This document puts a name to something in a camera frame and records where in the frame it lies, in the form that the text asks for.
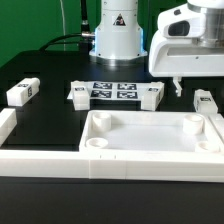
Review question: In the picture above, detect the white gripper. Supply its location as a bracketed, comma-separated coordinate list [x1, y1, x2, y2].
[149, 7, 224, 97]

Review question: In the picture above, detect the white desk top tray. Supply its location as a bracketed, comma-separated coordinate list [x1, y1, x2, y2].
[79, 110, 224, 154]

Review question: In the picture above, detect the white right fence block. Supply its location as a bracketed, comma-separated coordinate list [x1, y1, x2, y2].
[209, 114, 224, 141]

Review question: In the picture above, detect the white fence block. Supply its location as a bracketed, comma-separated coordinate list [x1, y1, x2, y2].
[0, 108, 17, 147]
[209, 114, 224, 141]

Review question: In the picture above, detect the fiducial marker sheet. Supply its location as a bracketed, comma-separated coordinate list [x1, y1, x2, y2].
[67, 81, 158, 101]

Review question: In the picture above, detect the white front fence bar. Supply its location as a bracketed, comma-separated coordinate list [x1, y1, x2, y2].
[0, 150, 224, 183]

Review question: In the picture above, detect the white left fence block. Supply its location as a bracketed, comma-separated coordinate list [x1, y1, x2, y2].
[0, 108, 17, 147]

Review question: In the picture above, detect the black cable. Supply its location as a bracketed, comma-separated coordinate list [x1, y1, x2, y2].
[39, 0, 98, 52]

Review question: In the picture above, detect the white thin cable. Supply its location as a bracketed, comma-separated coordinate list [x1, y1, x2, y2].
[59, 0, 67, 52]

